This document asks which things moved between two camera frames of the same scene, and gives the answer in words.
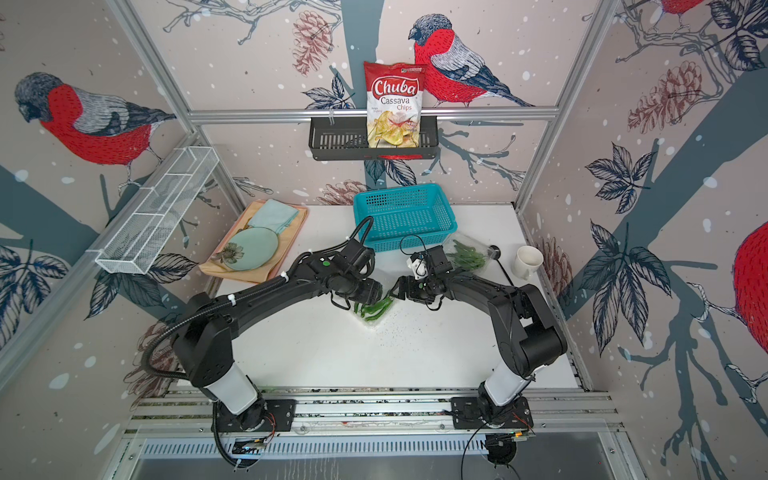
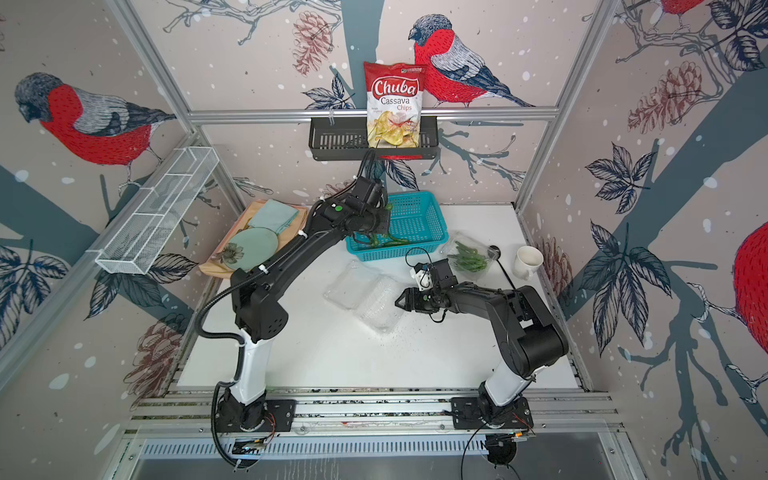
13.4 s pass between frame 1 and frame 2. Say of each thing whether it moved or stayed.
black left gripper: moved
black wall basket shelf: stayed
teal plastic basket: moved
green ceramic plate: stayed
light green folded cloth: stayed
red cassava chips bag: stayed
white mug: stayed
